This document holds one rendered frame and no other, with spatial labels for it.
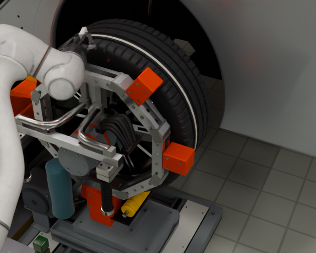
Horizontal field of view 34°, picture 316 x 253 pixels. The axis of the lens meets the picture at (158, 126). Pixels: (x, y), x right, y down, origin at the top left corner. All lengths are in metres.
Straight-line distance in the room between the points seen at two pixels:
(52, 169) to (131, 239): 0.59
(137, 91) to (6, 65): 0.43
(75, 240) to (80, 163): 0.74
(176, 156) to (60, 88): 0.51
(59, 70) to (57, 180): 0.61
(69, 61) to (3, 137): 0.29
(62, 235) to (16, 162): 1.15
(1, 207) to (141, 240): 1.13
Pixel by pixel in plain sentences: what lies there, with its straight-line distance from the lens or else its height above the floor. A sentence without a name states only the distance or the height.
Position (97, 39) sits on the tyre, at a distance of 1.82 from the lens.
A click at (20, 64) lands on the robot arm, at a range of 1.48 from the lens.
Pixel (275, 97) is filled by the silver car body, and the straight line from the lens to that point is 1.95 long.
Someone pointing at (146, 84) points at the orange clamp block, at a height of 1.14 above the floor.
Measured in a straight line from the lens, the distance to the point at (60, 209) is 2.09.
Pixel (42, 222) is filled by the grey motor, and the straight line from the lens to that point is 2.63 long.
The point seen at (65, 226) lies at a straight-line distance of 2.54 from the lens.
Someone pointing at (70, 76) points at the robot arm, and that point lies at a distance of 1.47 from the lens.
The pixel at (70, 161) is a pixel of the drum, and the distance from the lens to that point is 1.82.
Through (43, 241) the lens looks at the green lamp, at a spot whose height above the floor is 0.66.
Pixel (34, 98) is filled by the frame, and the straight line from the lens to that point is 1.97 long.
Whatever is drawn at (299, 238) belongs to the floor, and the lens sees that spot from 2.77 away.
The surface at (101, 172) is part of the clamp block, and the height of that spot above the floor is 0.93.
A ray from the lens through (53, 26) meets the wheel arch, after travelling 2.29.
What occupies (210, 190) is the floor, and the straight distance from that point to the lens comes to 2.91.
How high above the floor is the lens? 2.06
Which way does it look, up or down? 38 degrees down
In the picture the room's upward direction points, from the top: 1 degrees clockwise
